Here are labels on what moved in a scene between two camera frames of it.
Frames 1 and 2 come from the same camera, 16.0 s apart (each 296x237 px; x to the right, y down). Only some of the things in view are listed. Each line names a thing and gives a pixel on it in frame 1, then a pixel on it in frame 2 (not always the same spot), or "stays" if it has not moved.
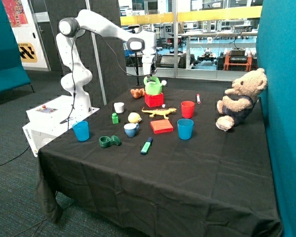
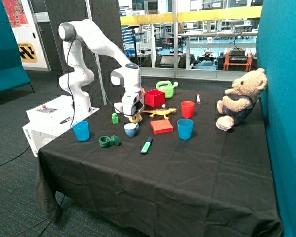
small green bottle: (115, 118) stays
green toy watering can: (154, 86) to (167, 87)
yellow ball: (134, 118) stays
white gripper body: (147, 60) to (132, 103)
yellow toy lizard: (164, 111) stays
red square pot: (154, 100) stays
